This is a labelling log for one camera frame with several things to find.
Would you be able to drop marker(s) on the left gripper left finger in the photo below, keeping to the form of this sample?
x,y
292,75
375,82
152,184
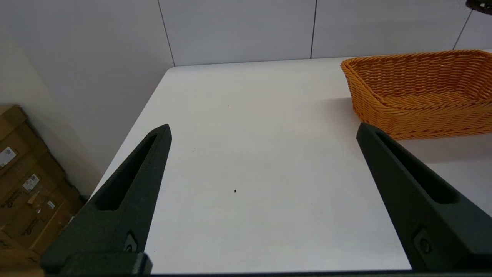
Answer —
x,y
111,234

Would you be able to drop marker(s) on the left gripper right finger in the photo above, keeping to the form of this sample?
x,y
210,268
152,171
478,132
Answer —
x,y
434,231

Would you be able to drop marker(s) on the orange wicker basket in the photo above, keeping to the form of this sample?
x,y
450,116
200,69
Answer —
x,y
419,96

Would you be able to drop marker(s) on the labelled brown cardboard box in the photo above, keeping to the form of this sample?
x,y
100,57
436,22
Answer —
x,y
23,196
15,134
42,225

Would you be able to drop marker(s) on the plain brown cardboard box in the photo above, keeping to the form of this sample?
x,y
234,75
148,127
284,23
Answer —
x,y
17,261

